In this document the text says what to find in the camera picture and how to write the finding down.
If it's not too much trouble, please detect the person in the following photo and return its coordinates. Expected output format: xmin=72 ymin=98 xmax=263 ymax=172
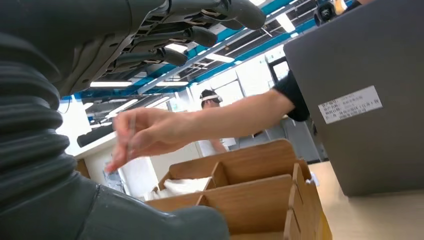
xmin=198 ymin=89 xmax=238 ymax=158
xmin=105 ymin=71 xmax=311 ymax=173

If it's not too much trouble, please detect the ceiling light panel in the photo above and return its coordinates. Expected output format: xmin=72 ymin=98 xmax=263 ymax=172
xmin=205 ymin=52 xmax=236 ymax=64
xmin=155 ymin=81 xmax=189 ymax=88
xmin=89 ymin=81 xmax=133 ymax=88
xmin=275 ymin=13 xmax=297 ymax=34
xmin=164 ymin=43 xmax=189 ymax=54

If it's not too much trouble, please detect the black padded bar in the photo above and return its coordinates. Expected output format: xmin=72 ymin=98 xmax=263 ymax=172
xmin=76 ymin=124 xmax=116 ymax=149

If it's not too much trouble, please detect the white tissue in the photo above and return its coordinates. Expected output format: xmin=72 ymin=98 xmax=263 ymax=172
xmin=144 ymin=176 xmax=213 ymax=202

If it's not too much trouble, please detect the wooden desk organizer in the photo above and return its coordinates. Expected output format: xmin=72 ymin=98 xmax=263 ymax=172
xmin=145 ymin=139 xmax=334 ymax=240

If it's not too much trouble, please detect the black round device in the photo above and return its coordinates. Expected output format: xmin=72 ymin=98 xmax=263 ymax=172
xmin=313 ymin=0 xmax=337 ymax=27

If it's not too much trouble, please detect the grey laptop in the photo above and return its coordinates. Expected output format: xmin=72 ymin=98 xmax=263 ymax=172
xmin=283 ymin=0 xmax=424 ymax=198

